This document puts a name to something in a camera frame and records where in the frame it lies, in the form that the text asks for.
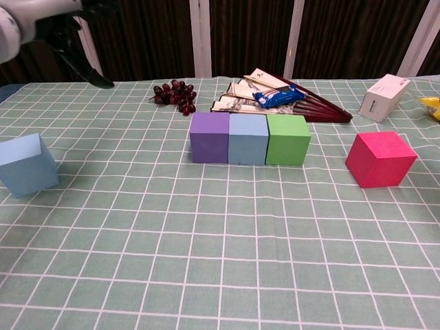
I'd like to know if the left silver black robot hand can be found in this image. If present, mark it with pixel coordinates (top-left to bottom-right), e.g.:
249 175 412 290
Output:
16 0 120 89

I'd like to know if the purple foam cube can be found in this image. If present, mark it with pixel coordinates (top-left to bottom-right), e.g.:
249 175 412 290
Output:
189 111 230 164

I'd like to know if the light blue foam cube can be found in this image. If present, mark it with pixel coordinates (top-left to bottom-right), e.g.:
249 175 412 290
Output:
228 113 270 165
0 133 59 199

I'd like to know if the green foam cube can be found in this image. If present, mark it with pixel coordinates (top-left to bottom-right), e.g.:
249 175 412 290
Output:
265 114 312 166

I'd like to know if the red foam cube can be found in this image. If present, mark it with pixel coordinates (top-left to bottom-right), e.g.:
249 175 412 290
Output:
345 131 419 189

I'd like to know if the blue padded table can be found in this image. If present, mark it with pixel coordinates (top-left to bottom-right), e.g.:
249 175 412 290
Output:
0 84 20 104

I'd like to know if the dark pleated curtain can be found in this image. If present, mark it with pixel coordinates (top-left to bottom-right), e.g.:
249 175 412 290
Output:
0 0 440 87

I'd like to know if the dark red grape bunch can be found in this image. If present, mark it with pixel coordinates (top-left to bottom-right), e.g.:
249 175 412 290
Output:
148 79 197 117

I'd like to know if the blue snack wrapper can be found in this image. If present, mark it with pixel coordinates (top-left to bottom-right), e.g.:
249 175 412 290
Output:
252 84 306 110

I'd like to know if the painted paper folding fan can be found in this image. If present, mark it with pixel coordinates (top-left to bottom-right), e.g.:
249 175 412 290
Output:
210 67 354 124

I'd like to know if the green checked tablecloth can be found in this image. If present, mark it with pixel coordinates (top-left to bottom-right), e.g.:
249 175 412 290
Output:
0 76 440 330

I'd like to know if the white cardboard box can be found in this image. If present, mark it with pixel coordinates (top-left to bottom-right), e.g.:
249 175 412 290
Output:
357 74 412 123

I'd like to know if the yellow snack bag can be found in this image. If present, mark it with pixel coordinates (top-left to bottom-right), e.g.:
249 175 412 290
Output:
418 96 440 121

